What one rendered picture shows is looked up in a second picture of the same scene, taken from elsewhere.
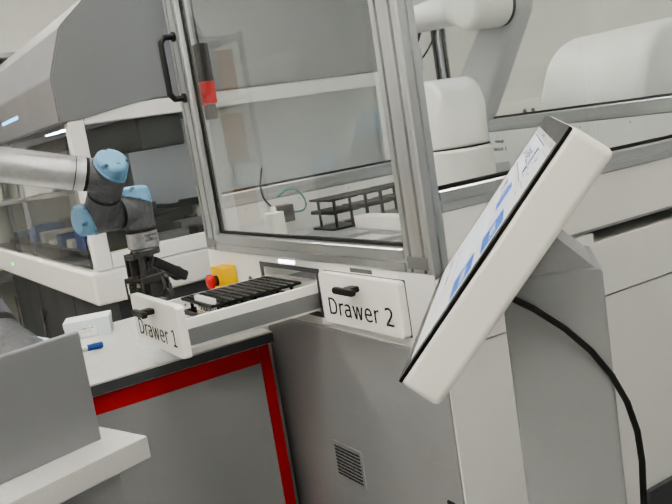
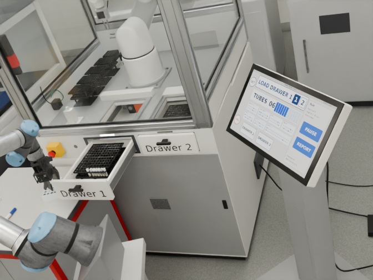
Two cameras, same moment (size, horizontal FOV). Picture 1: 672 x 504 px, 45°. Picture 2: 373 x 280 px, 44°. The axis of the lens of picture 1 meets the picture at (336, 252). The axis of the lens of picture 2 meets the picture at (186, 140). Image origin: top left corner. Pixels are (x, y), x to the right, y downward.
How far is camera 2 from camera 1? 1.21 m
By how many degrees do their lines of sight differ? 39
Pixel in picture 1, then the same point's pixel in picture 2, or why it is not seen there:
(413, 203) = (198, 104)
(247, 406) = (102, 201)
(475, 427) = (227, 172)
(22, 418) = (113, 259)
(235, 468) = not seen: hidden behind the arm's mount
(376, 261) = (176, 127)
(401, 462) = (193, 194)
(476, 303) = (323, 157)
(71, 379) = (113, 234)
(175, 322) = (104, 187)
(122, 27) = not seen: outside the picture
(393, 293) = (191, 138)
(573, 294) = not seen: hidden behind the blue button
